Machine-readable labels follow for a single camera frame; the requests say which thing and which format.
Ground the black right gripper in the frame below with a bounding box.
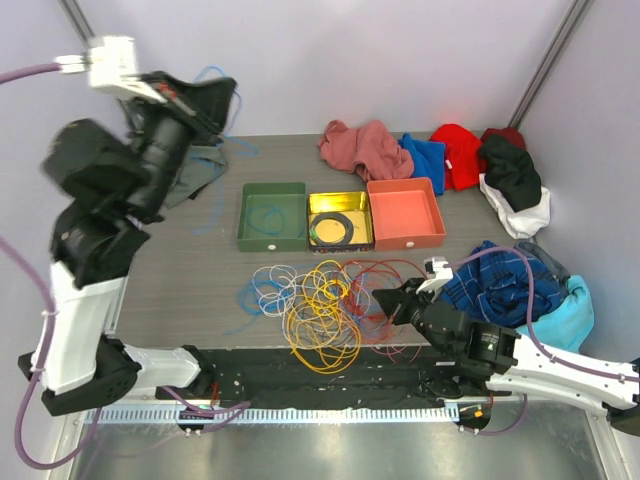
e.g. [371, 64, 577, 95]
[373, 277, 434, 336]

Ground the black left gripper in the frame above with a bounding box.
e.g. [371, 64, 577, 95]
[135, 69, 244, 215]

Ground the grey cable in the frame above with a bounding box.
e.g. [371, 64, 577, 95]
[310, 212, 356, 244]

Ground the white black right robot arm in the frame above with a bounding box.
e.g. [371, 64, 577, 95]
[372, 278, 639, 437]

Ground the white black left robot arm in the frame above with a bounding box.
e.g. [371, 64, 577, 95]
[18, 71, 236, 416]

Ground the grey green cloth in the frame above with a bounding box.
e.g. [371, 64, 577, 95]
[164, 146, 228, 209]

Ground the orange plastic tray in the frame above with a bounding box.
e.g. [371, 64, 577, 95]
[367, 177, 446, 251]

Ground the blue plaid cloth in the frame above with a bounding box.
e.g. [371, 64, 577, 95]
[440, 244, 568, 328]

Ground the yellow metal tin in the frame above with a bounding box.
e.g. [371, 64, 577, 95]
[307, 191, 374, 254]

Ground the green plastic tray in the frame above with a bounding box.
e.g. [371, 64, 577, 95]
[236, 182, 308, 252]

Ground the grey denim cloth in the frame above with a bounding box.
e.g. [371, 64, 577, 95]
[514, 241, 571, 284]

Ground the white cloth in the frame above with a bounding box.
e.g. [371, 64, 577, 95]
[479, 173, 551, 240]

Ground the pink cloth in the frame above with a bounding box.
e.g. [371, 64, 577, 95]
[317, 120, 414, 182]

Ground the black cloth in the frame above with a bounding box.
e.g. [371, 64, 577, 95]
[478, 135, 542, 212]

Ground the light blue cloth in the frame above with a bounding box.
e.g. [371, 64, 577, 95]
[532, 273, 595, 353]

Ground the dark red cloth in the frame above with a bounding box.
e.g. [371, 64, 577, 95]
[480, 127, 527, 150]

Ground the red cable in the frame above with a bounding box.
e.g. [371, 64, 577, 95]
[340, 257, 424, 362]

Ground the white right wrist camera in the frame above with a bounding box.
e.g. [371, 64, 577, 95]
[416, 256, 453, 293]

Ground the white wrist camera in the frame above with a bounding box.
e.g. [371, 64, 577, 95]
[416, 256, 453, 293]
[54, 36, 166, 103]

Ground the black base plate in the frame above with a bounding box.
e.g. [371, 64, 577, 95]
[177, 345, 489, 410]

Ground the yellow cable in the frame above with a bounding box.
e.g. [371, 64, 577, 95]
[286, 258, 363, 372]

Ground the white cable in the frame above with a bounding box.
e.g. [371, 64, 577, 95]
[252, 263, 351, 351]

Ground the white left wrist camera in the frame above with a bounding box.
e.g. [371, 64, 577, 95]
[54, 36, 166, 103]

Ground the white slotted cable duct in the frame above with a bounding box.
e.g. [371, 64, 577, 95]
[99, 403, 459, 428]

